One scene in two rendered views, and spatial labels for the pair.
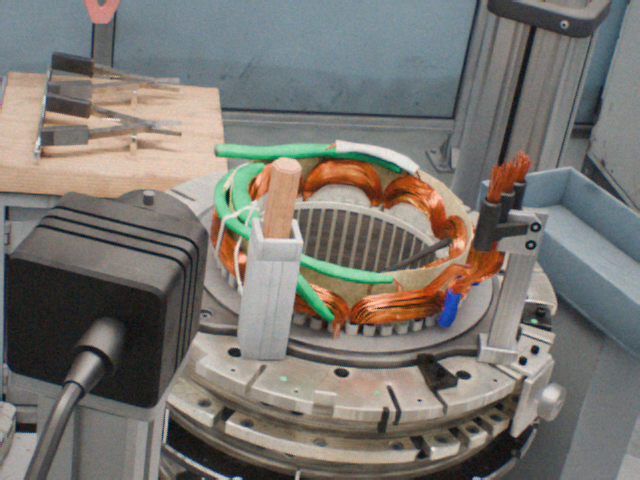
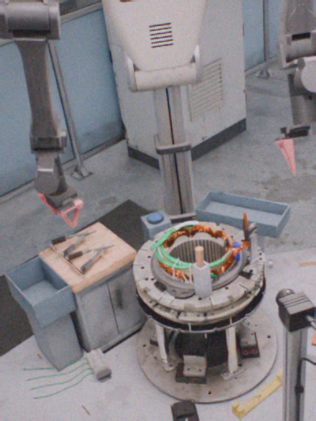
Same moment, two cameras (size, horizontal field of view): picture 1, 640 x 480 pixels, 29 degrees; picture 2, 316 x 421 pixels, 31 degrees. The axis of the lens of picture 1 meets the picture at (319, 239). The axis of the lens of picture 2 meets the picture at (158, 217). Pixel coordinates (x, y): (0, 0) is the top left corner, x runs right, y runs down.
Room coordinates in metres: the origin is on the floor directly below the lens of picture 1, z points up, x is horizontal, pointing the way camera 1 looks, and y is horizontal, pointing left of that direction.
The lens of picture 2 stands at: (-0.22, 0.44, 2.02)
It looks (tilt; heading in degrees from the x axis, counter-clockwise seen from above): 35 degrees down; 339
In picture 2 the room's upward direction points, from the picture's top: 9 degrees counter-clockwise
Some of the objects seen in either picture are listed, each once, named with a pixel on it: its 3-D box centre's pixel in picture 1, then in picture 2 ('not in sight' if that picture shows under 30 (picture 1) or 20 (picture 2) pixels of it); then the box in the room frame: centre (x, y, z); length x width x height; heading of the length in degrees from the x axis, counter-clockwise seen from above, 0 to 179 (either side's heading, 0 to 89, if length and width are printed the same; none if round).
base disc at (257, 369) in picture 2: not in sight; (206, 342); (0.77, -0.02, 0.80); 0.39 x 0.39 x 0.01
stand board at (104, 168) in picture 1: (112, 135); (87, 255); (1.00, 0.20, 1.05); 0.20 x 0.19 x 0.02; 102
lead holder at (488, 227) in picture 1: (501, 213); (246, 229); (0.68, -0.11, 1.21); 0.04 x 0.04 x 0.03; 11
